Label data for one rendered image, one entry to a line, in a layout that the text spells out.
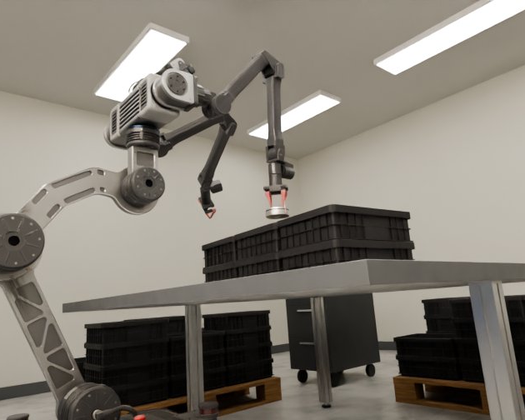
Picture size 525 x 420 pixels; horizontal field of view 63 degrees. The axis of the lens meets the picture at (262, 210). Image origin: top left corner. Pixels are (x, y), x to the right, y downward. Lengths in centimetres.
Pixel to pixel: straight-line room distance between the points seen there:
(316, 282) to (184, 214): 445
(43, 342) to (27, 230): 40
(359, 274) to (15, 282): 125
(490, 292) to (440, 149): 412
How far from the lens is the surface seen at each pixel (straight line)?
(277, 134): 192
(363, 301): 371
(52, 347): 171
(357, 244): 138
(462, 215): 503
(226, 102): 175
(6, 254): 150
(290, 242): 149
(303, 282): 77
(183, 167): 531
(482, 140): 508
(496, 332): 122
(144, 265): 482
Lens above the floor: 64
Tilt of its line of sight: 12 degrees up
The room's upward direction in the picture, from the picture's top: 4 degrees counter-clockwise
